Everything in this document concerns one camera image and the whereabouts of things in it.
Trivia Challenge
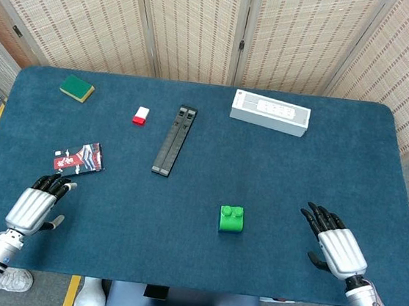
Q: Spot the white power strip box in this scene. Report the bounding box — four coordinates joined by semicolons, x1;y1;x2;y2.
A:
227;87;314;139

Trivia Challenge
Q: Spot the green toy brick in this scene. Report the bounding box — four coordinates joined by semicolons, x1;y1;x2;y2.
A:
217;203;246;234

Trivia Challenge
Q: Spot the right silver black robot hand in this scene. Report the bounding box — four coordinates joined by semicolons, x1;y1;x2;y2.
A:
293;200;374;283

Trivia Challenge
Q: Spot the white robot body shell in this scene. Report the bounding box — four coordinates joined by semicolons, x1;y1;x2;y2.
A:
73;275;109;306

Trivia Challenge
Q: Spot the black folded laptop stand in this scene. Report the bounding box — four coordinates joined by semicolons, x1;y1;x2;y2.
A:
151;101;199;179

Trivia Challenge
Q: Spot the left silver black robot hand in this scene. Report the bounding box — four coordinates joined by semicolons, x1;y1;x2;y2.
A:
2;168;79;241

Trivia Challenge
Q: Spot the green yellow sponge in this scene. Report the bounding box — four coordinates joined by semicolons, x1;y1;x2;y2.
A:
57;73;97;106

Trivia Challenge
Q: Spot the dark printed snack packet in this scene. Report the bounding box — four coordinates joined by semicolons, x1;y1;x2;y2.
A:
51;137;108;182

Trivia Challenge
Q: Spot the red white small block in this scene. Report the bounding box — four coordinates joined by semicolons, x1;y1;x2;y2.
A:
131;105;151;127

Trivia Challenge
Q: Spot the woven folding screen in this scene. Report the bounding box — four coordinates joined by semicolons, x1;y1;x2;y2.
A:
0;0;409;162

